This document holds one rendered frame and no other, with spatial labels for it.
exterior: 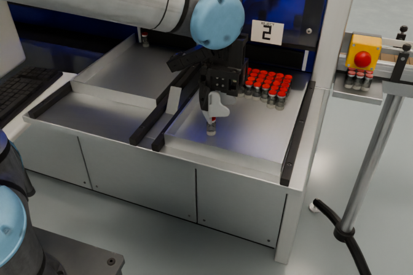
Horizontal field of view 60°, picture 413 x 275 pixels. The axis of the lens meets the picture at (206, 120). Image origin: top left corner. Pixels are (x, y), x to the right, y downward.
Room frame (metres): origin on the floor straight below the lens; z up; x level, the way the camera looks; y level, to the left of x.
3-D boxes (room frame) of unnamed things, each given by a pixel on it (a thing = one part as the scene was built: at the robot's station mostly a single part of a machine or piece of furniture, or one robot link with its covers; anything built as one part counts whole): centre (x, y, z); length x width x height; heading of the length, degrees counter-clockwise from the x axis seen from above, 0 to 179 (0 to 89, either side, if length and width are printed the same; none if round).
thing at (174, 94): (0.70, 0.10, 0.91); 0.14 x 0.03 x 0.06; 159
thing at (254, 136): (0.71, -0.09, 0.90); 0.34 x 0.26 x 0.04; 159
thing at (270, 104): (0.75, -0.17, 0.90); 0.02 x 0.02 x 0.05
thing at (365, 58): (0.80, -0.39, 0.99); 0.04 x 0.04 x 0.04; 69
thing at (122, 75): (0.94, 0.19, 0.90); 0.34 x 0.26 x 0.04; 159
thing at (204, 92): (0.62, 0.00, 1.02); 0.05 x 0.02 x 0.09; 159
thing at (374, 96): (0.88, -0.44, 0.87); 0.14 x 0.13 x 0.02; 159
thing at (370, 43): (0.84, -0.41, 0.99); 0.08 x 0.07 x 0.07; 159
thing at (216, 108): (0.62, -0.02, 0.97); 0.06 x 0.03 x 0.09; 69
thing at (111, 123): (0.82, 0.05, 0.87); 0.70 x 0.48 x 0.02; 69
